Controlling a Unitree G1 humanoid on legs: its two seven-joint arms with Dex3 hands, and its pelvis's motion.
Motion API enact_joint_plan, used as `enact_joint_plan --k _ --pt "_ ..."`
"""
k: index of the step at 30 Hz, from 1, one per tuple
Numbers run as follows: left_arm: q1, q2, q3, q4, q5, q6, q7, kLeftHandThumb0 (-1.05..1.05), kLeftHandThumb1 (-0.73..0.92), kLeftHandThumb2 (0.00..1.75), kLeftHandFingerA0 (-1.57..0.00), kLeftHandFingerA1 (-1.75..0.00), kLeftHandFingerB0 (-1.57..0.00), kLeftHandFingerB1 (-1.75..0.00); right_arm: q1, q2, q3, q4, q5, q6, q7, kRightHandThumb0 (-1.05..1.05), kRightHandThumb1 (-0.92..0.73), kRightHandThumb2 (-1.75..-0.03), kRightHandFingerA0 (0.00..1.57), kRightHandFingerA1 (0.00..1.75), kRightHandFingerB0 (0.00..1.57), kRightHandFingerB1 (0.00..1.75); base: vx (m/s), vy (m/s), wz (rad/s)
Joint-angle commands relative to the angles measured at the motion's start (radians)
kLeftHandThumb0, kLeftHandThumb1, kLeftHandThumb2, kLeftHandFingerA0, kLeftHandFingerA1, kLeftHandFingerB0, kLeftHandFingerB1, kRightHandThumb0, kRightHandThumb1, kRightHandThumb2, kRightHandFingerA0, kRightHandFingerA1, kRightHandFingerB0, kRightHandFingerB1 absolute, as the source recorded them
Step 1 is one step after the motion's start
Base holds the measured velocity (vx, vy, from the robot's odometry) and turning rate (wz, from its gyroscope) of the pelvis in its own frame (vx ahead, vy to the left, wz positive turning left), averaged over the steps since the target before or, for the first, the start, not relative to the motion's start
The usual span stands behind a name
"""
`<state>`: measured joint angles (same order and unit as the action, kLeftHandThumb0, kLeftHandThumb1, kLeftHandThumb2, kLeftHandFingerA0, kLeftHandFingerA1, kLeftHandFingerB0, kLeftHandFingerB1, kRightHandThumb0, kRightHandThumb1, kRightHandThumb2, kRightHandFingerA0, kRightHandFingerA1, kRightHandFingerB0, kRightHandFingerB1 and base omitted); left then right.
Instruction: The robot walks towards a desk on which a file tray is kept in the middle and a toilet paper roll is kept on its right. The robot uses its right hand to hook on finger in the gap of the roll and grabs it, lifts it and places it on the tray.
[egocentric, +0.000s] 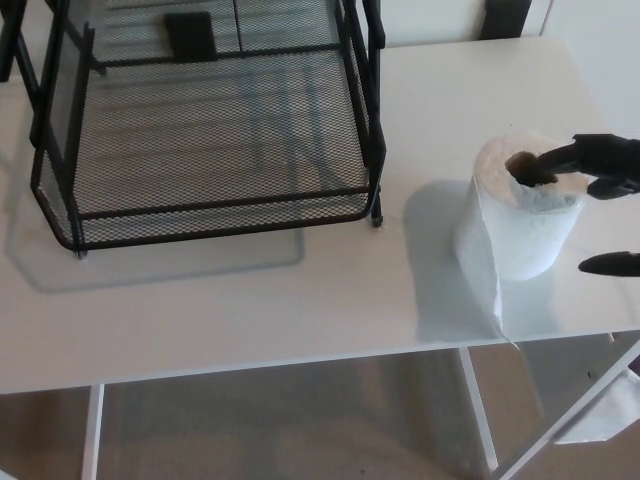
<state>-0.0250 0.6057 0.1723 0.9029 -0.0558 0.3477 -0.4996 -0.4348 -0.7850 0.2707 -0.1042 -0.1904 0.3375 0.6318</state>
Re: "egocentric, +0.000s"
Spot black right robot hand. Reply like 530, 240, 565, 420
532, 132, 640, 279

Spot white toilet paper roll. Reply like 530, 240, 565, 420
452, 130, 587, 349

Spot black mesh file tray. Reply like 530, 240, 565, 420
0, 0, 387, 261

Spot white cabinet row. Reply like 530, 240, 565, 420
0, 0, 640, 60

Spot white fabric side pouch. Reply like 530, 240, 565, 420
552, 372, 640, 446

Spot black cabinet handle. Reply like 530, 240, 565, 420
164, 11, 218, 64
479, 0, 532, 41

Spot white desk with metal frame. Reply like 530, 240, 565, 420
0, 37, 640, 480

